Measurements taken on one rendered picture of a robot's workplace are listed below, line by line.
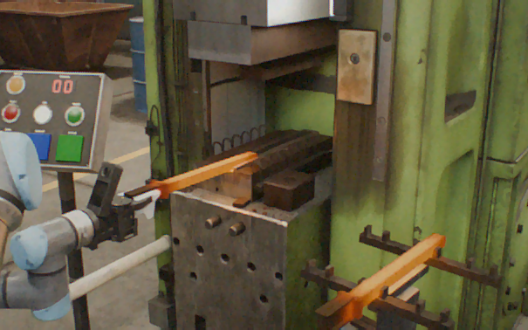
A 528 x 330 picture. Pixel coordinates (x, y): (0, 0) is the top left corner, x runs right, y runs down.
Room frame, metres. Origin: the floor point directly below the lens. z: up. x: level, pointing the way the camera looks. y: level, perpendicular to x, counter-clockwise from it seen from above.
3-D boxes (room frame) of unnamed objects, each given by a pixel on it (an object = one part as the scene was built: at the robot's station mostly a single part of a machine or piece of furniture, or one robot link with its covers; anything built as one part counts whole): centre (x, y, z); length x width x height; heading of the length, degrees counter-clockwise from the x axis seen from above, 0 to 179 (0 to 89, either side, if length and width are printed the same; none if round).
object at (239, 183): (1.76, -0.01, 0.96); 0.42 x 0.20 x 0.09; 145
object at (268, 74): (1.78, -0.06, 1.24); 0.30 x 0.07 x 0.06; 145
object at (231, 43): (1.76, -0.01, 1.32); 0.42 x 0.20 x 0.10; 145
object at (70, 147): (1.71, 0.54, 1.01); 0.07 x 0.05 x 0.07; 80
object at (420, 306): (1.03, -0.36, 0.95); 0.23 x 0.06 x 0.02; 139
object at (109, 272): (1.72, 0.44, 0.62); 0.44 x 0.05 x 0.05; 145
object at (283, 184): (1.54, -0.07, 0.95); 0.12 x 0.08 x 0.06; 145
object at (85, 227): (1.17, 0.37, 1.00); 0.08 x 0.05 x 0.08; 55
